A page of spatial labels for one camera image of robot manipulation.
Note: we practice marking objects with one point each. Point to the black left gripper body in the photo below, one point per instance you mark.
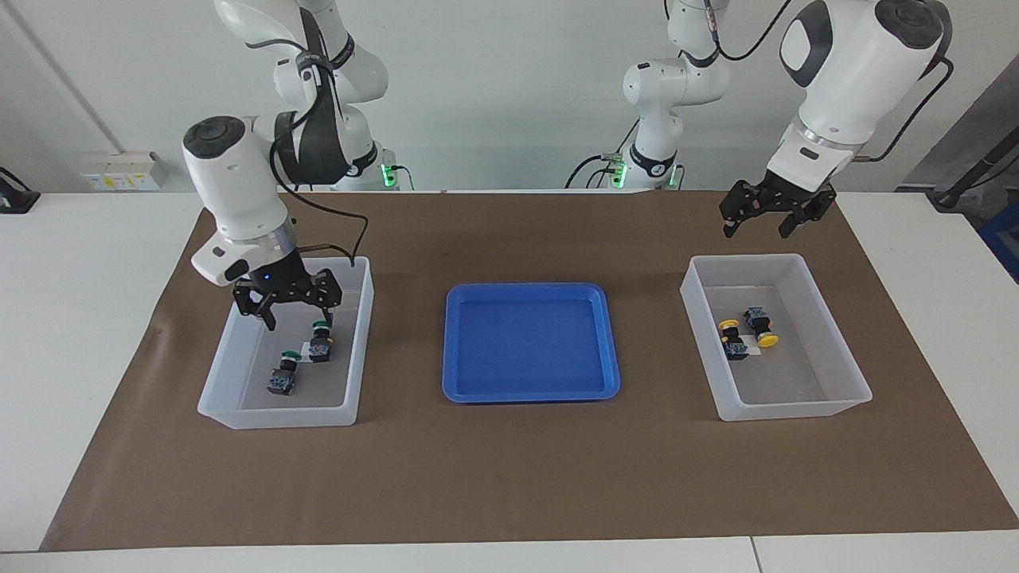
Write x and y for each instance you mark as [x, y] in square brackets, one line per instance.
[792, 191]

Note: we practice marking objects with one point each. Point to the brown paper table mat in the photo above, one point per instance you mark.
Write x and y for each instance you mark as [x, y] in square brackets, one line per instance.
[525, 477]

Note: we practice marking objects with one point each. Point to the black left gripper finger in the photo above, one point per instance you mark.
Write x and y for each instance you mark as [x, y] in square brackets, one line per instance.
[796, 216]
[736, 207]

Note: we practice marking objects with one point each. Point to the blue plastic tray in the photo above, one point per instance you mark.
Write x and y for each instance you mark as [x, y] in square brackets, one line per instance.
[529, 350]

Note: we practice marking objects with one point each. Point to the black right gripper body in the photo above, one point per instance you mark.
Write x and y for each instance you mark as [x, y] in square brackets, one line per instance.
[279, 278]

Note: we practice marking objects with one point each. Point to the yellow push button switch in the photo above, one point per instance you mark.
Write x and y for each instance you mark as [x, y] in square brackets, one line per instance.
[759, 322]
[734, 347]

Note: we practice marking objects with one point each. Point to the black desk device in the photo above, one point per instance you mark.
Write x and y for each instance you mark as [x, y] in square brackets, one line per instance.
[16, 200]

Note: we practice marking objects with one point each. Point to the white wall socket strip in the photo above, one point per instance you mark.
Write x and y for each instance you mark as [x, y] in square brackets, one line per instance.
[123, 173]

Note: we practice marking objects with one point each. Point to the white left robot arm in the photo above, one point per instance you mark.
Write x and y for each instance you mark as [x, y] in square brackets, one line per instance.
[852, 72]

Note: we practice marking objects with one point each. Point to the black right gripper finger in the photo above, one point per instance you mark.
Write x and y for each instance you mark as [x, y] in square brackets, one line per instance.
[326, 290]
[259, 306]

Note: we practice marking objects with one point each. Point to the black stand pole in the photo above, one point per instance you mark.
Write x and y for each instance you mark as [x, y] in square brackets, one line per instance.
[967, 181]

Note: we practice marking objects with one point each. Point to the translucent plastic box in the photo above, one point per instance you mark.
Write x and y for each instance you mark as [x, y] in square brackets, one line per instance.
[271, 410]
[796, 398]

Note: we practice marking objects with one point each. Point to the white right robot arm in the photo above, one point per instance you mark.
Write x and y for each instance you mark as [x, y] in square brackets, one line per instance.
[235, 191]

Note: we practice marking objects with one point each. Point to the green push button switch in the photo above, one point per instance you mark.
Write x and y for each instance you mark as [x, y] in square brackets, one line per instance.
[281, 380]
[321, 346]

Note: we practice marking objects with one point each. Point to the blue crate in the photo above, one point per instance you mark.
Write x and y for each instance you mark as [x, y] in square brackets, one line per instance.
[1005, 239]

